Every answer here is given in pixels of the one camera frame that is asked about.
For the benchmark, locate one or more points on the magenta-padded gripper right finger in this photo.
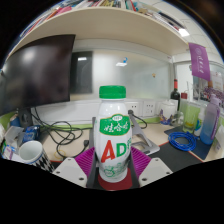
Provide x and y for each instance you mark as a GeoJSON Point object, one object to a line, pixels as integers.
{"type": "Point", "coordinates": [155, 169]}

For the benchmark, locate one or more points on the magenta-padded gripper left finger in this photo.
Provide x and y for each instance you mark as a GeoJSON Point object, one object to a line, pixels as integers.
{"type": "Point", "coordinates": [70, 170]}

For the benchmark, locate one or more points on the white drink bottle green cap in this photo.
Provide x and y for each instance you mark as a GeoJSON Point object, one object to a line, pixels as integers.
{"type": "Point", "coordinates": [112, 146]}

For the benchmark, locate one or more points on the purple blue water bottle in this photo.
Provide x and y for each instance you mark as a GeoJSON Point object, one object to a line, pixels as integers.
{"type": "Point", "coordinates": [210, 123]}

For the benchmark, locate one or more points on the black desk mat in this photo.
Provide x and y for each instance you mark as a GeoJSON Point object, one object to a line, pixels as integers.
{"type": "Point", "coordinates": [170, 160]}

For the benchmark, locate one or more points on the black white diamond-pattern mug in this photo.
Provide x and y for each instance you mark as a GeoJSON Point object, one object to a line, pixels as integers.
{"type": "Point", "coordinates": [33, 155]}

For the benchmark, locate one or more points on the flat round red coaster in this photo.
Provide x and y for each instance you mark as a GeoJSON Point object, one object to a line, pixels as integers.
{"type": "Point", "coordinates": [115, 186]}

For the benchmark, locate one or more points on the small blue packet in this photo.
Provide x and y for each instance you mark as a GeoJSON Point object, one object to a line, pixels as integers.
{"type": "Point", "coordinates": [31, 133]}

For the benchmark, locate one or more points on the green drinking glass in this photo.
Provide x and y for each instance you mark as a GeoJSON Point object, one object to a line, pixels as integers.
{"type": "Point", "coordinates": [191, 118]}

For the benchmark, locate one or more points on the dark wine bottle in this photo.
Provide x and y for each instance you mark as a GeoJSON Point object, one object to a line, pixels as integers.
{"type": "Point", "coordinates": [175, 95]}

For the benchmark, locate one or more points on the black computer monitor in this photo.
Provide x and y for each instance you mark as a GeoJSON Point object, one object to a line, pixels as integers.
{"type": "Point", "coordinates": [36, 73]}

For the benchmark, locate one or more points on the purple hanging banner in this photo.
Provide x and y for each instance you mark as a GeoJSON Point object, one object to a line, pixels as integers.
{"type": "Point", "coordinates": [200, 61]}

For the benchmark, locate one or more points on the ceiling lights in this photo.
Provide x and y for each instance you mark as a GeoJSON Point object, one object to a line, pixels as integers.
{"type": "Point", "coordinates": [184, 32]}

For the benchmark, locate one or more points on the wooden shelf with books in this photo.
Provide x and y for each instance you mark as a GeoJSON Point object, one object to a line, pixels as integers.
{"type": "Point", "coordinates": [106, 28]}

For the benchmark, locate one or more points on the white wall socket panel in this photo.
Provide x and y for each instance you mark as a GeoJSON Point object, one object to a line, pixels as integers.
{"type": "Point", "coordinates": [143, 108]}

